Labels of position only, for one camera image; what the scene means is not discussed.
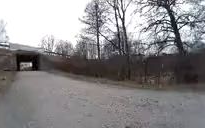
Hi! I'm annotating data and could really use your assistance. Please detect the brown bare bushes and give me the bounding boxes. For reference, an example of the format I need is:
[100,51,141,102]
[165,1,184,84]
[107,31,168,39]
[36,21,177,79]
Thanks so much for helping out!
[39,49,205,86]

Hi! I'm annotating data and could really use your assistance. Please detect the concrete underpass bridge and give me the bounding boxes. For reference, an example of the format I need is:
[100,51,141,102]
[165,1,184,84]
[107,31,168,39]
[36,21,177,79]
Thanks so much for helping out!
[0,42,71,72]

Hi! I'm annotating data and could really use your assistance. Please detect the dry grass verge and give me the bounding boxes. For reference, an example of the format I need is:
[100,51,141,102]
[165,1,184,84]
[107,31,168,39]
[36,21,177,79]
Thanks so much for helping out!
[49,69,205,93]

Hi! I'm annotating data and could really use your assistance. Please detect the dry grass embankment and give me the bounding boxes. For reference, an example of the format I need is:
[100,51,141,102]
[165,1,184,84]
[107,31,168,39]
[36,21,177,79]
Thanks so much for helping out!
[0,69,18,101]

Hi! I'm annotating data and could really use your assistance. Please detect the row of bare trees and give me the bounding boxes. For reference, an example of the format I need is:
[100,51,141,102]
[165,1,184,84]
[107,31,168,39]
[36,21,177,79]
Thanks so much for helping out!
[39,0,205,81]

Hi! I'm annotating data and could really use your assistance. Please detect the grey asphalt path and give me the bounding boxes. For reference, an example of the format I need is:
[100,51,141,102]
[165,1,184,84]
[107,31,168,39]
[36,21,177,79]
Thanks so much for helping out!
[0,70,205,128]

